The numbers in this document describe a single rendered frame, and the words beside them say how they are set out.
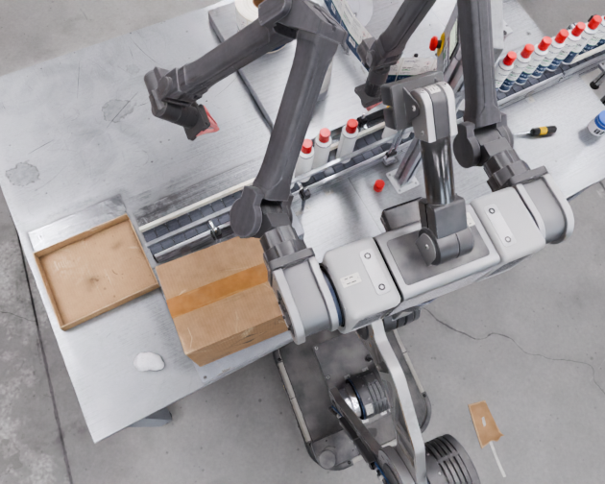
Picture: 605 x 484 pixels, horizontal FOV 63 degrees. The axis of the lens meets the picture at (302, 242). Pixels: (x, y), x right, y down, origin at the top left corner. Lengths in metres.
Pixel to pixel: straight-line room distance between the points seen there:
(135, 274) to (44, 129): 0.64
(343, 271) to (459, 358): 1.71
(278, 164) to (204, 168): 0.83
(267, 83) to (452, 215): 1.16
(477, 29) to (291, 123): 0.42
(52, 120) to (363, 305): 1.42
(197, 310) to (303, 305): 0.46
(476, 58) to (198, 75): 0.58
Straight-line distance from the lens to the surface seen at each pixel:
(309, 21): 0.90
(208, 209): 1.60
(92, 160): 1.83
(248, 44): 1.03
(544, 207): 1.05
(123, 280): 1.62
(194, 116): 1.30
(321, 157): 1.57
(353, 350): 2.12
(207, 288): 1.26
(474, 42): 1.09
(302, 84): 0.90
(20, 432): 2.56
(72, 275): 1.68
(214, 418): 2.34
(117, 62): 2.04
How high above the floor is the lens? 2.33
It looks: 69 degrees down
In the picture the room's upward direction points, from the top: 10 degrees clockwise
